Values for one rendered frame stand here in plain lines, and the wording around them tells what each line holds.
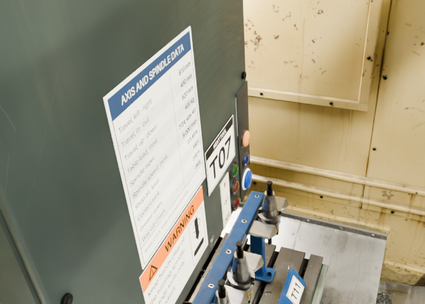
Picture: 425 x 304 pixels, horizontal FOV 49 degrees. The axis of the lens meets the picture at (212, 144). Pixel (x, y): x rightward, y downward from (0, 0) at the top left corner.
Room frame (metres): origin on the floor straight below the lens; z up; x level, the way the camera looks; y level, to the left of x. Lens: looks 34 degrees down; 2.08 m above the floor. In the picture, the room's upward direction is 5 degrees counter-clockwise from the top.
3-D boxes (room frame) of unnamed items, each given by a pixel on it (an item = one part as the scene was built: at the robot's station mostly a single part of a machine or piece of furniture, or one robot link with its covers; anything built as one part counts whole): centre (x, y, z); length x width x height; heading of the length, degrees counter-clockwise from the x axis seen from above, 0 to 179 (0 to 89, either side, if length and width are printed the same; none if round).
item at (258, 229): (0.87, -0.11, 1.21); 0.07 x 0.05 x 0.01; 64
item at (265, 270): (0.99, -0.11, 1.05); 0.10 x 0.05 x 0.30; 64
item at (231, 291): (0.67, -0.02, 1.21); 0.07 x 0.05 x 0.01; 64
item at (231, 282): (0.72, -0.04, 1.21); 0.06 x 0.06 x 0.03
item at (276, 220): (0.92, -0.14, 1.21); 0.06 x 0.06 x 0.03
